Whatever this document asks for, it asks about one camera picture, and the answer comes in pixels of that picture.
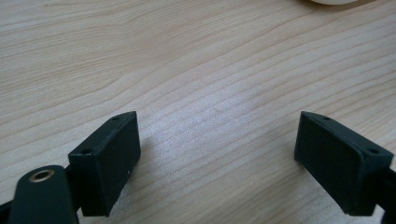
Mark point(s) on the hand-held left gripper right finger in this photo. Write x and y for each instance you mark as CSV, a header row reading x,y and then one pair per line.
x,y
339,168

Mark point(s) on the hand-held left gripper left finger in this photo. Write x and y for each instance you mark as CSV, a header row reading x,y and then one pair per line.
x,y
106,168

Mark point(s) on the white plastic bin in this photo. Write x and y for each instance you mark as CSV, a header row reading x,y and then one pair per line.
x,y
333,1

